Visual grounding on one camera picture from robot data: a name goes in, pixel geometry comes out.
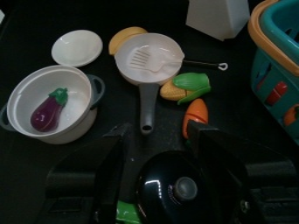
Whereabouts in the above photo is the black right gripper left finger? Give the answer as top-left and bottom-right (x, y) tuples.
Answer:
(35, 122), (133, 224)

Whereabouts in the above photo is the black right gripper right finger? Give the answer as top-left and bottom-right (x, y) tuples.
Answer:
(187, 120), (299, 224)

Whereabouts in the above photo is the orange toy carrot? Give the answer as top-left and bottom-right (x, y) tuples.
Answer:
(181, 98), (209, 140)

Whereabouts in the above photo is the green toy vegetable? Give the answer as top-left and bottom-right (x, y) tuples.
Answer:
(115, 199), (143, 224)

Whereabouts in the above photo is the black pot lid grey knob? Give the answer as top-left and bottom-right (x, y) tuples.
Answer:
(135, 150), (211, 224)

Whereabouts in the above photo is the purple toy eggplant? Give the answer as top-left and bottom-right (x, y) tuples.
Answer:
(29, 87), (71, 133)

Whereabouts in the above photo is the orange toy in basket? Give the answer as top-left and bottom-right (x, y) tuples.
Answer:
(283, 103), (299, 127)

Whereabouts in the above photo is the white toy pot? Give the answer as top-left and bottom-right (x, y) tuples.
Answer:
(0, 64), (107, 145)

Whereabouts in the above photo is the red toy in basket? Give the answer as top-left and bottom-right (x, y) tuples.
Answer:
(265, 80), (289, 107)

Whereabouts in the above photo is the toy corn with green husk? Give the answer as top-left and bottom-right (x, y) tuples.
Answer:
(159, 72), (212, 106)

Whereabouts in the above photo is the teal basket with orange rim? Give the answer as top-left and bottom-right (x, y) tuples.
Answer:
(247, 0), (299, 146)

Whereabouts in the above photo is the small white plate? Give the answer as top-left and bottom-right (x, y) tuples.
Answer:
(51, 29), (104, 68)

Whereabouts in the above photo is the yellow toy plate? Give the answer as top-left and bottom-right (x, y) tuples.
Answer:
(107, 26), (149, 56)

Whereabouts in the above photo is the white box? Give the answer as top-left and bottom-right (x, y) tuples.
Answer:
(184, 0), (251, 42)

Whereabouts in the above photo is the white pan with grey handle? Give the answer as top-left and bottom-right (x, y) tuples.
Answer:
(113, 32), (185, 136)

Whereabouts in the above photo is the white toy spatula black handle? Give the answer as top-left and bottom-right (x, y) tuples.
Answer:
(127, 48), (229, 74)

